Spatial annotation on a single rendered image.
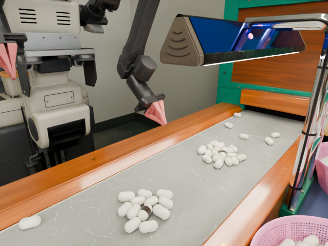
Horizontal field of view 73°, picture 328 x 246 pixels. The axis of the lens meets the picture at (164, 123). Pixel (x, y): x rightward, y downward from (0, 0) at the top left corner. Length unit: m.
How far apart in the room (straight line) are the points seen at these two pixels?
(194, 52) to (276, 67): 0.81
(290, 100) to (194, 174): 0.59
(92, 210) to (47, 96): 0.60
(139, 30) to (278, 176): 0.57
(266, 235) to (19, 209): 0.48
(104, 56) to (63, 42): 1.79
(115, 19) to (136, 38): 2.12
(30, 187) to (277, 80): 1.00
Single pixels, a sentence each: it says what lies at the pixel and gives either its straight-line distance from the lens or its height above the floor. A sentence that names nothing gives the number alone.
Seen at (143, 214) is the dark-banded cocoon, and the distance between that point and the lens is 0.47.
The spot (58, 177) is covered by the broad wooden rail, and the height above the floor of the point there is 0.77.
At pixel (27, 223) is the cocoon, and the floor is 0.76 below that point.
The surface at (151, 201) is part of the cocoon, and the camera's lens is 0.50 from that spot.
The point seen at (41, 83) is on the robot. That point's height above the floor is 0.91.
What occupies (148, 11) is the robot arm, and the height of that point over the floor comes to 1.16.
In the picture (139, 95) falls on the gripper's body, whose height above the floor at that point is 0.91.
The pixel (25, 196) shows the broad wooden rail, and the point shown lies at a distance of 0.57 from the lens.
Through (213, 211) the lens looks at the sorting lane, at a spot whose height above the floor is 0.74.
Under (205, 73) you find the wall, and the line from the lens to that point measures 2.25.
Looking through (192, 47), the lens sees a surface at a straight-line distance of 0.34.
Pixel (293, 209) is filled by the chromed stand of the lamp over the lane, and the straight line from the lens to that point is 0.62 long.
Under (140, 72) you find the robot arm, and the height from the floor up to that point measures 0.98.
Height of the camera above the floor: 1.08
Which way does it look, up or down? 21 degrees down
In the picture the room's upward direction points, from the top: straight up
